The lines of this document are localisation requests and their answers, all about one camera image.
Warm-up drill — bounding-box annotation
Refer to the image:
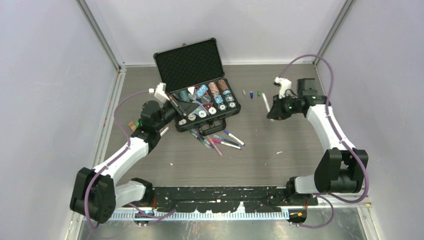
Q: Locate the pink marker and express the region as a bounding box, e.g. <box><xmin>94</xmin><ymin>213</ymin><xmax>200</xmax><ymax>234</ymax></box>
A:
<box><xmin>207</xmin><ymin>135</ymin><xmax>223</xmax><ymax>157</ymax></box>

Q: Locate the dark purple marker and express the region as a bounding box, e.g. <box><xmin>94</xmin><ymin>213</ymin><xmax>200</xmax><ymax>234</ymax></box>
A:
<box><xmin>194</xmin><ymin>130</ymin><xmax>215</xmax><ymax>149</ymax></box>

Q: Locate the brown wooden block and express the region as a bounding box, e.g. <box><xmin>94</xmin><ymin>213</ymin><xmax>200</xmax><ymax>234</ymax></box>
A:
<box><xmin>128</xmin><ymin>121</ymin><xmax>137</xmax><ymax>132</ymax></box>

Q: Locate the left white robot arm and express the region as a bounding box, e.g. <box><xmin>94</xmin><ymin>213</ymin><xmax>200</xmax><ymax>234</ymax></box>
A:
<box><xmin>69</xmin><ymin>99</ymin><xmax>199</xmax><ymax>224</ymax></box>

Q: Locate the dark green marker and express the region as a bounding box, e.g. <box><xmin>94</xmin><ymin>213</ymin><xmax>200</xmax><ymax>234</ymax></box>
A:
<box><xmin>189</xmin><ymin>129</ymin><xmax>213</xmax><ymax>149</ymax></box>

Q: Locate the black poker chip case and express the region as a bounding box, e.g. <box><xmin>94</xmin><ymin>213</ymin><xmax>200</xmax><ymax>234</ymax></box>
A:
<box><xmin>153</xmin><ymin>38</ymin><xmax>241</xmax><ymax>136</ymax></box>

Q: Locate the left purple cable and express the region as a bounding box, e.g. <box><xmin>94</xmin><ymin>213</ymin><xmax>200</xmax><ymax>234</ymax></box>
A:
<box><xmin>83</xmin><ymin>90</ymin><xmax>176</xmax><ymax>230</ymax></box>

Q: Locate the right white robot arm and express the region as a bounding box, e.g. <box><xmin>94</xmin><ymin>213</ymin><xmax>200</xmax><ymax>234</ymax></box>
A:
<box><xmin>267</xmin><ymin>77</ymin><xmax>369</xmax><ymax>205</ymax></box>

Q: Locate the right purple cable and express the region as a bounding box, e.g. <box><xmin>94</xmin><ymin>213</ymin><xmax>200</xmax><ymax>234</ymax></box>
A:
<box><xmin>279</xmin><ymin>54</ymin><xmax>370</xmax><ymax>229</ymax></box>

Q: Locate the purple cap white marker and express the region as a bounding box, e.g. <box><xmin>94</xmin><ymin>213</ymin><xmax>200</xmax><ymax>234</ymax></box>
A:
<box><xmin>223</xmin><ymin>129</ymin><xmax>245</xmax><ymax>146</ymax></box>

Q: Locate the purple cable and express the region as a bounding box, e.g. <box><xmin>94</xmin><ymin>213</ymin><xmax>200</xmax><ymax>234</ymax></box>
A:
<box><xmin>83</xmin><ymin>90</ymin><xmax>176</xmax><ymax>230</ymax></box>
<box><xmin>279</xmin><ymin>54</ymin><xmax>370</xmax><ymax>229</ymax></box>

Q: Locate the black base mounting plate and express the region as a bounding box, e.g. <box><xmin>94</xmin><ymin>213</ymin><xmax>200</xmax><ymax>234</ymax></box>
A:
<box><xmin>139</xmin><ymin>186</ymin><xmax>318</xmax><ymax>213</ymax></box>

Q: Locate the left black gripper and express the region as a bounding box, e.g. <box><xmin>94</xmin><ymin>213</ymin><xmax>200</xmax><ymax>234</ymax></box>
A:
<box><xmin>154</xmin><ymin>94</ymin><xmax>198</xmax><ymax>132</ymax></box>

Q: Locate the light blue marker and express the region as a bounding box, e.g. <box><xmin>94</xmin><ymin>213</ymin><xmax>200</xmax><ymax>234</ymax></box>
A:
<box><xmin>213</xmin><ymin>134</ymin><xmax>239</xmax><ymax>146</ymax></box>

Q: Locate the magenta cap white marker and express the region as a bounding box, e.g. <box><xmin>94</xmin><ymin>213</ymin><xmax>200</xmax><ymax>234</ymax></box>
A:
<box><xmin>212</xmin><ymin>138</ymin><xmax>243</xmax><ymax>150</ymax></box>

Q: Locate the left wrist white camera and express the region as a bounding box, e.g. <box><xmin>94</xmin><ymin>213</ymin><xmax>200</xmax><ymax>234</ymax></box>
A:
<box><xmin>148</xmin><ymin>82</ymin><xmax>170</xmax><ymax>103</ymax></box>

